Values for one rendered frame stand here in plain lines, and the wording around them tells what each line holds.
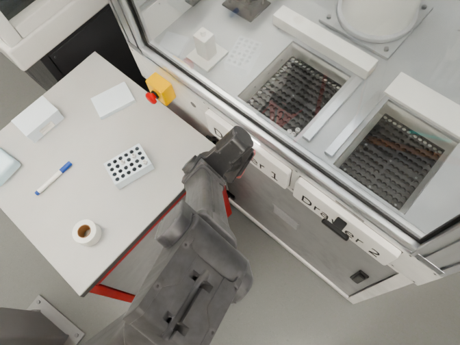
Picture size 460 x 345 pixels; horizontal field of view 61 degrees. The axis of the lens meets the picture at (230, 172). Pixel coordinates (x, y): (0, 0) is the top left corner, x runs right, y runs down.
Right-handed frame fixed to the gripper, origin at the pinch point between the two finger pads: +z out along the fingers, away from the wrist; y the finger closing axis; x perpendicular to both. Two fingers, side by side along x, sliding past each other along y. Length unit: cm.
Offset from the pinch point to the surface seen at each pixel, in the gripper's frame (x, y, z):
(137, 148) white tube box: 32.2, -22.0, 0.9
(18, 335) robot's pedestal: 32, -103, -15
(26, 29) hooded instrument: 83, -12, -8
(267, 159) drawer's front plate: -4.2, 1.7, 1.7
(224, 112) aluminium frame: 11.2, 5.6, -1.6
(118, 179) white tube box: 29.0, -30.4, -5.7
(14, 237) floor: 89, -122, 20
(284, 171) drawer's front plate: -9.7, 2.0, 1.8
